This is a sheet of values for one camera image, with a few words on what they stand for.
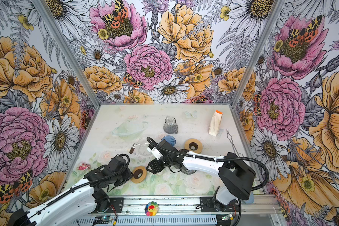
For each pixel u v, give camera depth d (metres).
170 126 0.99
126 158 0.72
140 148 0.91
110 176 0.60
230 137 1.02
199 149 0.94
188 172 0.78
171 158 0.64
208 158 0.50
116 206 0.74
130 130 1.06
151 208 0.72
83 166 0.85
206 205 0.73
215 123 1.02
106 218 0.71
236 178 0.44
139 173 0.85
